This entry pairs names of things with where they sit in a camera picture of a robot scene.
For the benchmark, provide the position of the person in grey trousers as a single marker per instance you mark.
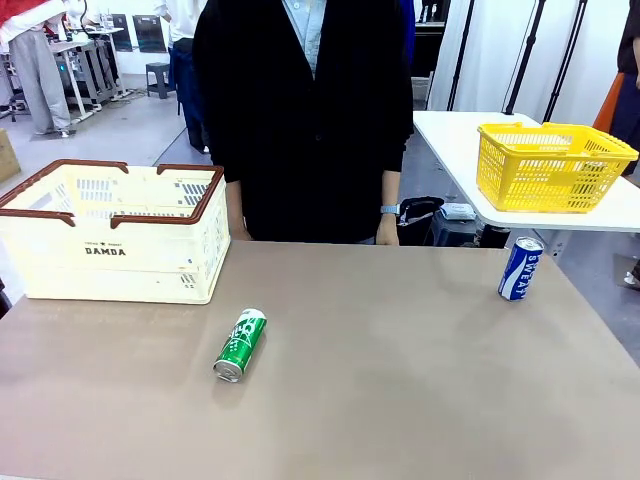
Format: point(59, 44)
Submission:
point(35, 75)

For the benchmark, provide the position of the yellow plastic shopping basket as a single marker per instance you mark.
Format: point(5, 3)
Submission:
point(530, 175)

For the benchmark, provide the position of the white wet wipes pack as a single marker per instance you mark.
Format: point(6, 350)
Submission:
point(457, 211)

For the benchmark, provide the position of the flat cardboard box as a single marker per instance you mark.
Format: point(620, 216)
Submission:
point(7, 155)

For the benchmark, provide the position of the light blue wristwatch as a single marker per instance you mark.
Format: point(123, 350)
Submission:
point(390, 209)

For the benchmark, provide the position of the green drink can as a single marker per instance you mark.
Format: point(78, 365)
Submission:
point(240, 345)

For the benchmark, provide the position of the blue Pocari Sweat can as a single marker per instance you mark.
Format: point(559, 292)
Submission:
point(520, 270)

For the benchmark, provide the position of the black tripod leg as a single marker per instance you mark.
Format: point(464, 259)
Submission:
point(567, 55)
point(525, 55)
point(461, 55)

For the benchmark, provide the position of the person in white shirt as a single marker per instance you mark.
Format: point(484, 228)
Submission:
point(187, 75)

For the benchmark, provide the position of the person in black cardigan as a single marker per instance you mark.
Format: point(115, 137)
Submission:
point(300, 125)

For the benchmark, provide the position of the person's left hand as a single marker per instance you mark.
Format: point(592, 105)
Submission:
point(387, 230)

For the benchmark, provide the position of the person's right hand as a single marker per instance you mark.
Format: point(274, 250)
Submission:
point(241, 235)

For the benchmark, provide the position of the cream basket with brown rim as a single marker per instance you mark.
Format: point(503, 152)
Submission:
point(115, 272)

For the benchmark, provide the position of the white side table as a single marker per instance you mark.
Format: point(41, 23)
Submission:
point(445, 145)

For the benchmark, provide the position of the grey plastic stool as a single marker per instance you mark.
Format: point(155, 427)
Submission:
point(159, 80)

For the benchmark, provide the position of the white workshop desk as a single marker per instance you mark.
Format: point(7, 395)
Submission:
point(85, 65)

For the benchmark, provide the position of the dark wall poster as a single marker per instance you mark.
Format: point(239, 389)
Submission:
point(121, 32)
point(149, 34)

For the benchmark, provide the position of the black stool with bag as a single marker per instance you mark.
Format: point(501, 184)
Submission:
point(425, 225)

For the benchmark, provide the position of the person in orange and navy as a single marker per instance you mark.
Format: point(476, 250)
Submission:
point(627, 90)

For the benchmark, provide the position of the person's left forearm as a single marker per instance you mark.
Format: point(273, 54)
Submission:
point(391, 187)

